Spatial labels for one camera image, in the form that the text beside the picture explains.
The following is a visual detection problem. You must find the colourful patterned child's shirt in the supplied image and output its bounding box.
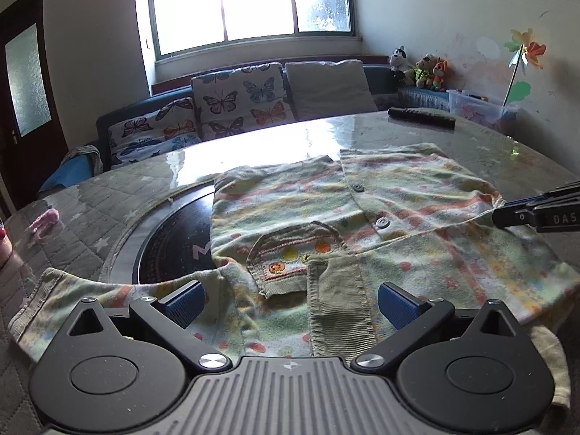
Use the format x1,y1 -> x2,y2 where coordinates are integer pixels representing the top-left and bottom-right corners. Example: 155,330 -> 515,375
1,144 -> 579,406

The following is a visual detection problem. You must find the black white plush cow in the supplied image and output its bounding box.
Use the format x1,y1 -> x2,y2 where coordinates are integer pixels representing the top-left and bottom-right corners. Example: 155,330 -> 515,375
389,45 -> 415,86

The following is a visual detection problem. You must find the upright butterfly print cushion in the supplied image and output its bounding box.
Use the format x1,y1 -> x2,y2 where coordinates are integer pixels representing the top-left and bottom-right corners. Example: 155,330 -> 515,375
191,62 -> 295,140

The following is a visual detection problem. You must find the colourful paper pinwheel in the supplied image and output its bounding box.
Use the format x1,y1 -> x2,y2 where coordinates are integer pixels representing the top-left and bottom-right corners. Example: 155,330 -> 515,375
502,28 -> 547,106

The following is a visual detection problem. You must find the window with green frame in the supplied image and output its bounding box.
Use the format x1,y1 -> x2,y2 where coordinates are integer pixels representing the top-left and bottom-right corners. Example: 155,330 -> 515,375
148,0 -> 354,59

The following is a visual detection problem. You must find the clear plastic storage box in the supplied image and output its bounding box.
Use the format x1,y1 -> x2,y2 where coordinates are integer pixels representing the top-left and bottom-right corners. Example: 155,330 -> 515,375
447,90 -> 519,136

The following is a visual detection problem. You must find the orange plush toy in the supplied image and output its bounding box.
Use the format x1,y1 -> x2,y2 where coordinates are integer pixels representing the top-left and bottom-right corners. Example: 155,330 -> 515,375
431,58 -> 447,91

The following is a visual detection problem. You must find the dark wooden door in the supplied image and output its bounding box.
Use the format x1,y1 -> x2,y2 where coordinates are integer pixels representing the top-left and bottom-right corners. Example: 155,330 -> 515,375
1,0 -> 68,209

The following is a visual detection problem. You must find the black remote control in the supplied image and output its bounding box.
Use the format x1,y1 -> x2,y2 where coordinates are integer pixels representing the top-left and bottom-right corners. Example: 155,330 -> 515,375
387,107 -> 455,131

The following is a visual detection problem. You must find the pink cartoon water bottle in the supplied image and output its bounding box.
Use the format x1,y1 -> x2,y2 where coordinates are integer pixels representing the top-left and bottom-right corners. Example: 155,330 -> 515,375
0,221 -> 13,267

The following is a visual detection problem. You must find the lying butterfly print cushion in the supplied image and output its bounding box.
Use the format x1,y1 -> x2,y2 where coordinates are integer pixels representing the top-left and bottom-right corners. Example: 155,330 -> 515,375
108,97 -> 202,169

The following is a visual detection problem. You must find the black round induction cooktop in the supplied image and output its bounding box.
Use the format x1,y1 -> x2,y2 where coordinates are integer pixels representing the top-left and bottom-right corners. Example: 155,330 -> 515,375
133,185 -> 215,284

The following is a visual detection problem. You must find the blue sofa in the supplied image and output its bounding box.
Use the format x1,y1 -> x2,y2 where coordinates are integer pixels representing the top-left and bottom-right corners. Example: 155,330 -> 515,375
37,64 -> 454,196

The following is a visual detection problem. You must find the plain beige cushion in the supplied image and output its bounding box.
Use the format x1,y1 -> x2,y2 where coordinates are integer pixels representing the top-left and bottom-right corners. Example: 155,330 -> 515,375
285,59 -> 377,121

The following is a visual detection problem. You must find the brown plush bear green vest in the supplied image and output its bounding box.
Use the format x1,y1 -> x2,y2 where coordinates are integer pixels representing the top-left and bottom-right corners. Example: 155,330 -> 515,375
414,53 -> 438,88

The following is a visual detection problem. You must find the small pink toy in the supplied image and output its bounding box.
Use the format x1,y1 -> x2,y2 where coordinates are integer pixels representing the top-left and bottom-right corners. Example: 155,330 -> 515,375
29,207 -> 60,237

